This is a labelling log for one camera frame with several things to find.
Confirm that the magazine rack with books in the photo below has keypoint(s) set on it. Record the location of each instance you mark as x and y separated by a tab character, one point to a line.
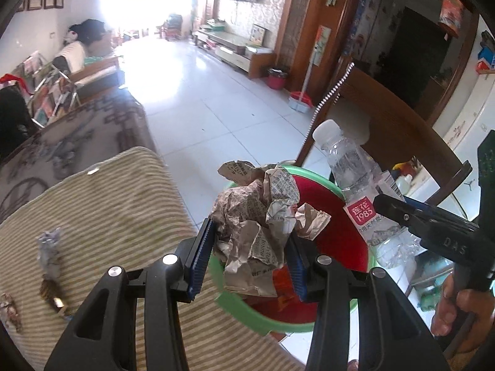
48	92

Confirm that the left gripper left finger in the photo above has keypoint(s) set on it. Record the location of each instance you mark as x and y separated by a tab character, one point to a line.
102	333

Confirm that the small red waste bin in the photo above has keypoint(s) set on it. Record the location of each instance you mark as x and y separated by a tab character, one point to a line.
277	78

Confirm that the right hand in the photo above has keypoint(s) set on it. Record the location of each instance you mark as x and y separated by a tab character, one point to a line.
481	304

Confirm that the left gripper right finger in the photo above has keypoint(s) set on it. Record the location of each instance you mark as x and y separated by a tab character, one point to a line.
392	335

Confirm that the wooden armchair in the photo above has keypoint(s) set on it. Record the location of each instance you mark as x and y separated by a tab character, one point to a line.
93	70

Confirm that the red green trash bin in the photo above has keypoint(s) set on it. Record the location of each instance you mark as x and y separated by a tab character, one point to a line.
285	313

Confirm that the wooden tv cabinet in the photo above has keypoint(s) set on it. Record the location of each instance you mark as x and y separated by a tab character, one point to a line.
236	51

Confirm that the dark brown snack wrapper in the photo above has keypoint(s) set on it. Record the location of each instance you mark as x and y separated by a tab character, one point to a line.
51	294

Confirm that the grey patterned sofa cover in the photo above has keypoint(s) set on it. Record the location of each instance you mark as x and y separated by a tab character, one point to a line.
92	133

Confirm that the newspaper ball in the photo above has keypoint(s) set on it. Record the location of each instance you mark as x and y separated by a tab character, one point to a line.
254	220

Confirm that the black clothes pile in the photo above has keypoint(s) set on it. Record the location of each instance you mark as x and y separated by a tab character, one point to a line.
16	125

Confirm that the striped beige table cloth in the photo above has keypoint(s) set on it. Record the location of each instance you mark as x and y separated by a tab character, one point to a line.
125	211

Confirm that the brown wooden chair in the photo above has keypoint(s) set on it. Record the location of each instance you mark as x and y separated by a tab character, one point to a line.
396	132

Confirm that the clear plastic water bottle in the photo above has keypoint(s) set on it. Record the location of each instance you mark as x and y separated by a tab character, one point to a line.
360	179

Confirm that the silver foil wrapper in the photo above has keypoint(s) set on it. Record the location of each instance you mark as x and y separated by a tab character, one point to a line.
49	254

